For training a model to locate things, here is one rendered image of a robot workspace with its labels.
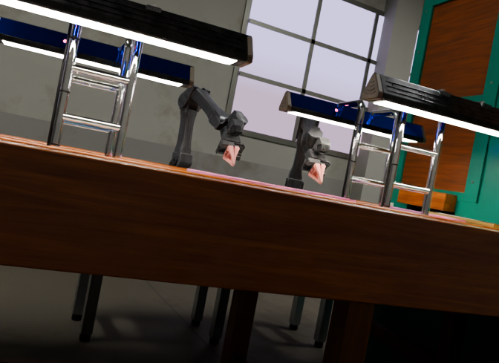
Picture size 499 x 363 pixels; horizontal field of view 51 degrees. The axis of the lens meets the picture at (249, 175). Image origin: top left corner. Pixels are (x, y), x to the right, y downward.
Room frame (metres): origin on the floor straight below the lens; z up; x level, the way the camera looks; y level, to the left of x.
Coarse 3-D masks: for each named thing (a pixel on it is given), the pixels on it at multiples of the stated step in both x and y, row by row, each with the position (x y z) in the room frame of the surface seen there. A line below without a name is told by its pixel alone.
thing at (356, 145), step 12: (360, 108) 1.82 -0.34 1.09; (360, 120) 1.81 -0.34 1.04; (396, 120) 1.87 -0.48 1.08; (360, 132) 1.82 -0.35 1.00; (360, 144) 1.82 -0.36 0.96; (348, 168) 1.82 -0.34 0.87; (348, 180) 1.81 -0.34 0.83; (360, 180) 1.83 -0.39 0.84; (372, 180) 1.85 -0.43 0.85; (384, 180) 1.87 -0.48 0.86; (348, 192) 1.82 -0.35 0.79
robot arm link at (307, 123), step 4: (300, 116) 2.37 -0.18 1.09; (300, 120) 2.37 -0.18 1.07; (304, 120) 2.33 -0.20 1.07; (308, 120) 2.32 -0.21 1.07; (312, 120) 2.33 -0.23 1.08; (316, 120) 2.36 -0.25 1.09; (300, 124) 2.38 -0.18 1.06; (304, 124) 2.30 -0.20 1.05; (308, 124) 2.28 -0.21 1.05; (312, 124) 2.28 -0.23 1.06; (316, 124) 2.37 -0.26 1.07; (296, 128) 2.45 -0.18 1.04; (304, 128) 2.22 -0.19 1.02; (308, 128) 2.22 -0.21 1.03; (296, 132) 2.41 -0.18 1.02; (304, 132) 2.16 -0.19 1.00; (296, 136) 2.40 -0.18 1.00; (304, 136) 2.15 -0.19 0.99
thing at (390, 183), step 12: (396, 132) 1.59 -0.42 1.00; (396, 144) 1.59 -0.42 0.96; (396, 156) 1.59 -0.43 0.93; (432, 156) 1.64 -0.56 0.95; (396, 168) 1.59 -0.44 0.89; (432, 168) 1.64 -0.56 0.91; (432, 180) 1.64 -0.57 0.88; (384, 192) 1.59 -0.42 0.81; (420, 192) 1.64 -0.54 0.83; (432, 192) 1.65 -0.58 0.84; (384, 204) 1.59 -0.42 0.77
